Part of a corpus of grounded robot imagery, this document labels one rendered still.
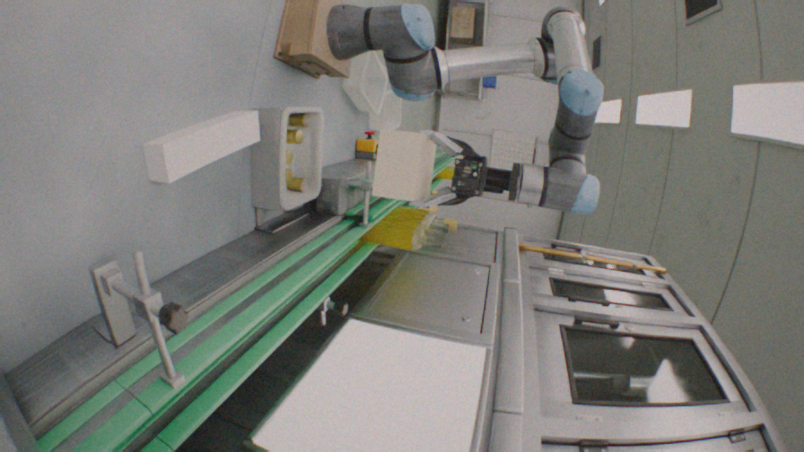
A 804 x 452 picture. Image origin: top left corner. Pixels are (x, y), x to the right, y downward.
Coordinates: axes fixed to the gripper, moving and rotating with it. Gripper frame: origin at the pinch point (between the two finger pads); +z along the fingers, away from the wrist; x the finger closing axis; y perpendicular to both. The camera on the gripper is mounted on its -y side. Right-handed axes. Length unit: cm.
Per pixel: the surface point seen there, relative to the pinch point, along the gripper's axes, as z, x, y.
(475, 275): -14, 30, -38
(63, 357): 29, 27, 57
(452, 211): 65, 74, -630
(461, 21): 74, -271, -510
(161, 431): 16, 35, 50
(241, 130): 29.0, -3.6, 17.8
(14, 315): 34, 21, 63
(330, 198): 24.1, 10.4, -13.4
